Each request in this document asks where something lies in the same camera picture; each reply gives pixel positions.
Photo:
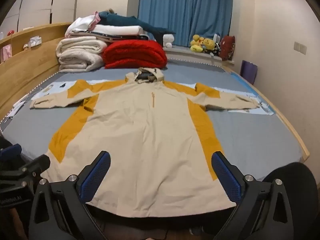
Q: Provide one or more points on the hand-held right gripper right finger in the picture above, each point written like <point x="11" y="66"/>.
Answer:
<point x="225" y="177"/>

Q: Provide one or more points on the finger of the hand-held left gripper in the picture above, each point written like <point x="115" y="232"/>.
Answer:
<point x="35" y="165"/>
<point x="11" y="150"/>

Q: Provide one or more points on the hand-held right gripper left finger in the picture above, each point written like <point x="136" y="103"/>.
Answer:
<point x="97" y="175"/>

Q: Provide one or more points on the beige and yellow hooded jacket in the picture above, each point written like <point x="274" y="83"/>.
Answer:
<point x="150" y="142"/>

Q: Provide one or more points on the pile of folded clothes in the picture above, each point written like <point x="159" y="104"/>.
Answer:
<point x="120" y="20"/>

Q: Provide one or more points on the black round chair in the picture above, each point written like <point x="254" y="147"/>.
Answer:
<point x="297" y="180"/>

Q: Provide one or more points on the wooden headboard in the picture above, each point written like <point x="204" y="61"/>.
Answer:
<point x="25" y="75"/>

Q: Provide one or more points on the pink bag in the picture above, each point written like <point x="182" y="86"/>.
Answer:
<point x="5" y="53"/>

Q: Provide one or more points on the purple box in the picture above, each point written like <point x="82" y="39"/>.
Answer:
<point x="248" y="72"/>

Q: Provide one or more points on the white tissue pack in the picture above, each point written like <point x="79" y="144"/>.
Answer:
<point x="35" y="41"/>

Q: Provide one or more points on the white folded quilt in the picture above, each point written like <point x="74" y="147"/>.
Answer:
<point x="80" y="44"/>
<point x="80" y="61"/>

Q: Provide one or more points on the small red object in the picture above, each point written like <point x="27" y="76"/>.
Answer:
<point x="10" y="32"/>

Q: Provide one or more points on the red folded blanket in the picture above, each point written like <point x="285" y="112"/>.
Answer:
<point x="135" y="55"/>

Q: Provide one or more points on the black and white plush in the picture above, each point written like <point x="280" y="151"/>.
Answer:
<point x="216" y="48"/>

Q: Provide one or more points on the red cushion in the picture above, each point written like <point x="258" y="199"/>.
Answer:
<point x="227" y="47"/>

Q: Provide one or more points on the yellow plush toy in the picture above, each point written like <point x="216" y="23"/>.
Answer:
<point x="196" y="43"/>
<point x="208" y="44"/>

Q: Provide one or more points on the dark striped folded cloth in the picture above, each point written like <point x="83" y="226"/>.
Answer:
<point x="120" y="38"/>

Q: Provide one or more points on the white garment with pink trim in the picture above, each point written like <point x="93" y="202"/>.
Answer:
<point x="81" y="25"/>

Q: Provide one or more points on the white folded cloth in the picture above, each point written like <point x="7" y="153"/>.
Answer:
<point x="117" y="30"/>

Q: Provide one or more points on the white wardrobe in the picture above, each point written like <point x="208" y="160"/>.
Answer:
<point x="37" y="2"/>

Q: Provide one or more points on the blue curtain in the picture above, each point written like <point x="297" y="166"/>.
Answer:
<point x="185" y="10"/>

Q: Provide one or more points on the wall switch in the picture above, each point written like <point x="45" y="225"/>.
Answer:
<point x="300" y="48"/>

